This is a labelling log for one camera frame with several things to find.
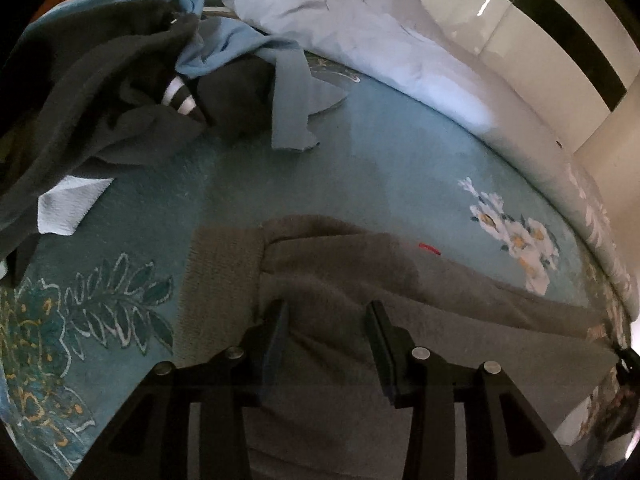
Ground white cabinet with black stripe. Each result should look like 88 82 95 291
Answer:
345 0 640 161

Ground grey sweatpants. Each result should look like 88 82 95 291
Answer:
172 214 623 480

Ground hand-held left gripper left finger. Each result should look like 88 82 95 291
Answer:
64 299 291 480

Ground light blue garment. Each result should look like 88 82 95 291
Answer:
30 0 361 152

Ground white cloth piece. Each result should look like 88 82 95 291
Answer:
37 177 113 237

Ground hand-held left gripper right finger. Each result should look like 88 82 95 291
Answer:
365 300 583 480

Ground pale blue floral quilt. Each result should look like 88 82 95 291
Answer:
165 0 632 321

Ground dark grey garment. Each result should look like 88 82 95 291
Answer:
0 0 281 261

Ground black white striped sock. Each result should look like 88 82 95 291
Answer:
162 76 201 116

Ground teal floral bed blanket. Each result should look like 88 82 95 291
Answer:
0 72 632 480

